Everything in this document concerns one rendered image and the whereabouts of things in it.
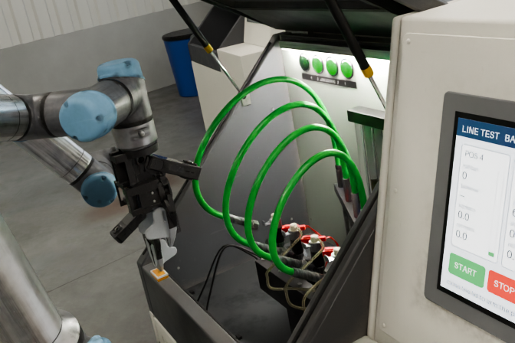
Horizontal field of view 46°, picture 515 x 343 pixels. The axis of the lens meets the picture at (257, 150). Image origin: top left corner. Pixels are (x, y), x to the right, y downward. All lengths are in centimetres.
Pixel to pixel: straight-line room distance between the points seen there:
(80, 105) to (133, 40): 738
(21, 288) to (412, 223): 62
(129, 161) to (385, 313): 54
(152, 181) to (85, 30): 701
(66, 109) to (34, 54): 692
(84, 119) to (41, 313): 31
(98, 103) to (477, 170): 57
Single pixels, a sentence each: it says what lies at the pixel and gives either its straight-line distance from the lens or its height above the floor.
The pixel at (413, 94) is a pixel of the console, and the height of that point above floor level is 143.
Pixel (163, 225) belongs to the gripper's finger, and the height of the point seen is 125.
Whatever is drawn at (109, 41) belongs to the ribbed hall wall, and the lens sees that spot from 820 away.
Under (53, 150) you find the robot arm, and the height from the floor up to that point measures 138.
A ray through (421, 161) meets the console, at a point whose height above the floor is 133.
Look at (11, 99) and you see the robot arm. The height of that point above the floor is 155.
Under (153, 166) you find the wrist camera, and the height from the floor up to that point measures 136.
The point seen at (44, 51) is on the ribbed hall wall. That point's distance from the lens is 792.
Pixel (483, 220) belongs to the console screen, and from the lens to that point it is 96.
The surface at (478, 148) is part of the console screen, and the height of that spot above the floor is 137.
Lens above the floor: 172
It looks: 19 degrees down
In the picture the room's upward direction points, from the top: 10 degrees counter-clockwise
